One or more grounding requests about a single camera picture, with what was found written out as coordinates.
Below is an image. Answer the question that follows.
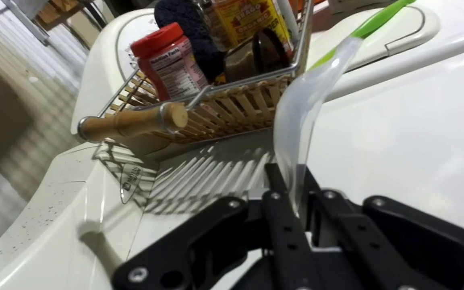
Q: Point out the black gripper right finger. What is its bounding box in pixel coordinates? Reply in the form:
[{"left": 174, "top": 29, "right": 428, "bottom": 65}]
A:
[{"left": 301, "top": 163, "right": 464, "bottom": 290}]

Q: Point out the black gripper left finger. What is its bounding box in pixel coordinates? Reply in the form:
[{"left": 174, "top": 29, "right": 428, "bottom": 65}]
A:
[{"left": 109, "top": 160, "right": 312, "bottom": 290}]

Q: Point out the white dryer machine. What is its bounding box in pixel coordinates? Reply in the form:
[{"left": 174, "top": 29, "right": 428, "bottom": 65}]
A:
[{"left": 0, "top": 45, "right": 464, "bottom": 290}]

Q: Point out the wicker basket with bottles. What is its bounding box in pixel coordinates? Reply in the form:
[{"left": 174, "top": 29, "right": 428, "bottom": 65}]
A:
[{"left": 75, "top": 0, "right": 317, "bottom": 213}]

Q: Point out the red capped bottle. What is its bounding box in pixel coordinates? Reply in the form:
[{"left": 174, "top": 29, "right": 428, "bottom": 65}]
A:
[{"left": 129, "top": 21, "right": 211, "bottom": 105}]

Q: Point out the green plastic scraper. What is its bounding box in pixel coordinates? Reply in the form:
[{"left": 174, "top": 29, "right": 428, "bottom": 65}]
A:
[{"left": 311, "top": 0, "right": 417, "bottom": 73}]

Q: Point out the orange baking soda box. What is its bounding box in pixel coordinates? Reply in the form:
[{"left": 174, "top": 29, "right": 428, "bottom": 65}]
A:
[{"left": 211, "top": 0, "right": 293, "bottom": 52}]

